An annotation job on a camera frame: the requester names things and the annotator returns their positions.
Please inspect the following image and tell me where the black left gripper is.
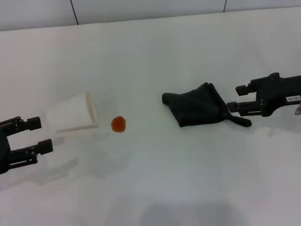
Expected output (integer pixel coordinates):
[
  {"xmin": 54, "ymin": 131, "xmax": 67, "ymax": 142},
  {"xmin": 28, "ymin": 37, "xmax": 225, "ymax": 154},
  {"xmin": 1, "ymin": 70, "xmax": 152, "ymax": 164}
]
[{"xmin": 0, "ymin": 116, "xmax": 54, "ymax": 175}]

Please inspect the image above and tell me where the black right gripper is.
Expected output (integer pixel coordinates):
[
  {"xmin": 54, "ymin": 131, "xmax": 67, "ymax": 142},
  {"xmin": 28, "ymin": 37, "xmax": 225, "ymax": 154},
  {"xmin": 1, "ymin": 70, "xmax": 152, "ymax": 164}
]
[{"xmin": 226, "ymin": 73, "xmax": 301, "ymax": 118}]

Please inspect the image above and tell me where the white paper cup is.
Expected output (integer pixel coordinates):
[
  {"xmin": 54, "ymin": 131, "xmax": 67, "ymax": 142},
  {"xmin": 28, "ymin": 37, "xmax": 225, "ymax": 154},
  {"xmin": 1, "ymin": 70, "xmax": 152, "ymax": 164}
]
[{"xmin": 46, "ymin": 91, "xmax": 99, "ymax": 133}]

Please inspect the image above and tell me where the dark blue rag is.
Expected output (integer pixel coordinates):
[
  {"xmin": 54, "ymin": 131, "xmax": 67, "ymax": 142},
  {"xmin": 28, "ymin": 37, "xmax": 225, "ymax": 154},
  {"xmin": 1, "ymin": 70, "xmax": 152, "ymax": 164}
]
[{"xmin": 161, "ymin": 82, "xmax": 253, "ymax": 129}]

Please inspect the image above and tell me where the small orange ball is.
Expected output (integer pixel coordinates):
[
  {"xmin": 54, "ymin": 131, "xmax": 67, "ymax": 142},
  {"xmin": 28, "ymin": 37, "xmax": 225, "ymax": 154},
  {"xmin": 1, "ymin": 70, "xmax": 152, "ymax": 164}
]
[{"xmin": 111, "ymin": 115, "xmax": 127, "ymax": 133}]

